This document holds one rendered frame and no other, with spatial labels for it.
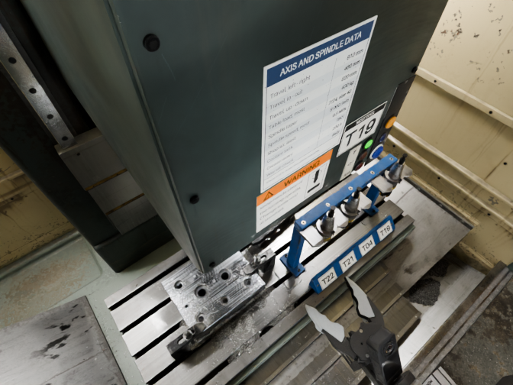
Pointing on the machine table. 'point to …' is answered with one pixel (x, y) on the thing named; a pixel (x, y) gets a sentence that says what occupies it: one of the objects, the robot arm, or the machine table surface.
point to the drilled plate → (240, 296)
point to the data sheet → (309, 101)
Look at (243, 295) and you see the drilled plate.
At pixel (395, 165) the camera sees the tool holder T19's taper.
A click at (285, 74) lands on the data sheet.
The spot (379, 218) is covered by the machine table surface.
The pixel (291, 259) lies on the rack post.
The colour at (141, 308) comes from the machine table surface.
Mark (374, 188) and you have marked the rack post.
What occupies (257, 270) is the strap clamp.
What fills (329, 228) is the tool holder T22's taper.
